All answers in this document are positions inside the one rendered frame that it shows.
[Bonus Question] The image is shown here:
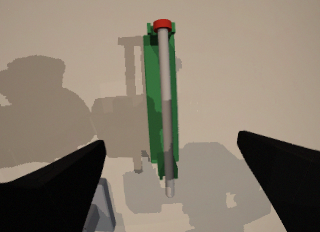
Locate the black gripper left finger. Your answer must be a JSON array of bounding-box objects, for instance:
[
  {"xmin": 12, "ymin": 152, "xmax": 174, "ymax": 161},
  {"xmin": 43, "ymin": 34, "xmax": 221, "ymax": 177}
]
[{"xmin": 0, "ymin": 140, "xmax": 107, "ymax": 232}]

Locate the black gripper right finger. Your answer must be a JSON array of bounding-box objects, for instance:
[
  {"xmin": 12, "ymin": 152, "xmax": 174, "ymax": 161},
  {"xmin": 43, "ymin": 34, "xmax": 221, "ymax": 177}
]
[{"xmin": 236, "ymin": 131, "xmax": 320, "ymax": 232}]

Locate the green flat bar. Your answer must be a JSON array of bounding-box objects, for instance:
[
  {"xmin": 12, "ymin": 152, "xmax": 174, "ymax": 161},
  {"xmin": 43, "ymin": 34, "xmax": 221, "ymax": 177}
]
[{"xmin": 143, "ymin": 23, "xmax": 179, "ymax": 180}]

